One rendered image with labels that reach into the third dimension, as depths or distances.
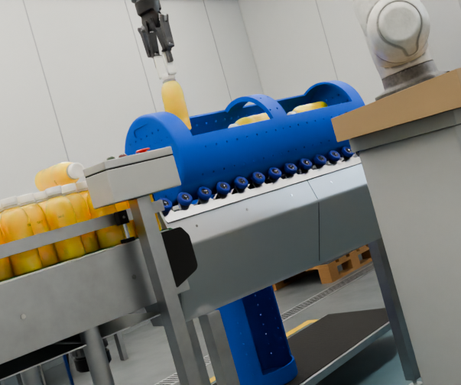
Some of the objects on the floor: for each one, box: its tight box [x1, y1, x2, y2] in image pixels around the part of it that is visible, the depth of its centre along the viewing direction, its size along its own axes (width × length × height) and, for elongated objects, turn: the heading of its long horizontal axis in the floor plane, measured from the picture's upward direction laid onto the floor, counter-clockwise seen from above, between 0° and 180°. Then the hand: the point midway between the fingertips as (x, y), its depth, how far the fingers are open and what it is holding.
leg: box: [368, 238, 423, 385], centre depth 290 cm, size 6×6×63 cm
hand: (164, 66), depth 222 cm, fingers closed on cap, 4 cm apart
